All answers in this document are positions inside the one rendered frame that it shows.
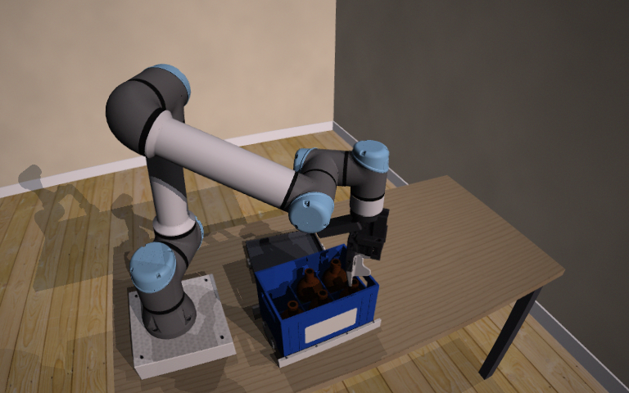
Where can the blue plastic crate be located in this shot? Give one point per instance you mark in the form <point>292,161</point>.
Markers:
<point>319,324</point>

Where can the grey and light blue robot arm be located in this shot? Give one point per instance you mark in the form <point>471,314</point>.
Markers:
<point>306,192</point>

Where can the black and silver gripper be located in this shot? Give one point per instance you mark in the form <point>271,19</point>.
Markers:
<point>367,243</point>

